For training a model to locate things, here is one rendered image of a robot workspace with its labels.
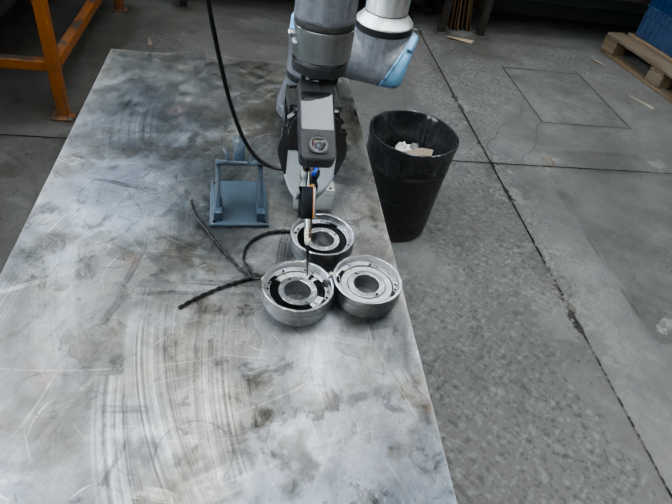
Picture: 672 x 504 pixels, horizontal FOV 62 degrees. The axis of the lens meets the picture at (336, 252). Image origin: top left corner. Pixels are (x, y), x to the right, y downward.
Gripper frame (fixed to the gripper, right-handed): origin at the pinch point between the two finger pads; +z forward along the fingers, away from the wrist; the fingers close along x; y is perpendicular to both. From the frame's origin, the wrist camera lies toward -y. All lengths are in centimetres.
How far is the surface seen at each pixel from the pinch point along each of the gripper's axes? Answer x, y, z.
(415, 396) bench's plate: -12.9, -26.9, 13.1
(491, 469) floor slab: -61, -1, 93
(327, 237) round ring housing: -4.9, 3.3, 11.3
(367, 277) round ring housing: -9.8, -6.7, 10.8
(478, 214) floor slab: -98, 113, 93
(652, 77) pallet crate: -275, 257, 87
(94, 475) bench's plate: 26.1, -34.4, 13.2
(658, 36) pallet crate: -294, 292, 71
